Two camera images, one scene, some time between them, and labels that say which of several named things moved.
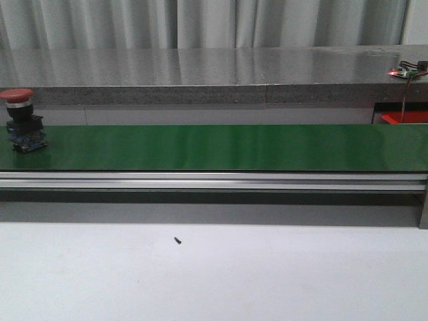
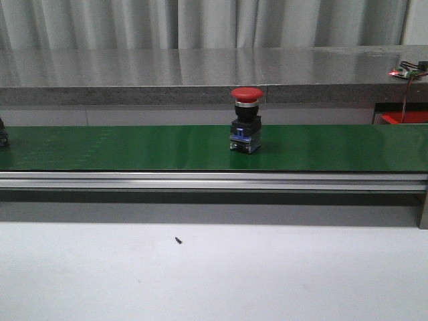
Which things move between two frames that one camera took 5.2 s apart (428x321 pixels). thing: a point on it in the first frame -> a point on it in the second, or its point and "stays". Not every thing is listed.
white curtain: x=39 y=24 stays
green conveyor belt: x=223 y=148 stays
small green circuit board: x=401 y=71 stays
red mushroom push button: x=25 y=129 -> x=245 y=134
